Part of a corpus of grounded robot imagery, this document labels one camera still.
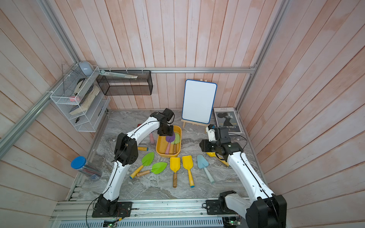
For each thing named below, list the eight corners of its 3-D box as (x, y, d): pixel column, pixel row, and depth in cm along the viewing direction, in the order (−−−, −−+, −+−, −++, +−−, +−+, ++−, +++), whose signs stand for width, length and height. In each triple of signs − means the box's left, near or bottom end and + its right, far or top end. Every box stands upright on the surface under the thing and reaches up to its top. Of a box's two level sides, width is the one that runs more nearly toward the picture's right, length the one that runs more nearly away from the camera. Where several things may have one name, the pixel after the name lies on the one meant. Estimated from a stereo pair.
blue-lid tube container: (88, 180, 85) (68, 167, 70) (92, 169, 89) (74, 156, 74) (100, 180, 85) (82, 167, 70) (103, 169, 89) (87, 156, 74)
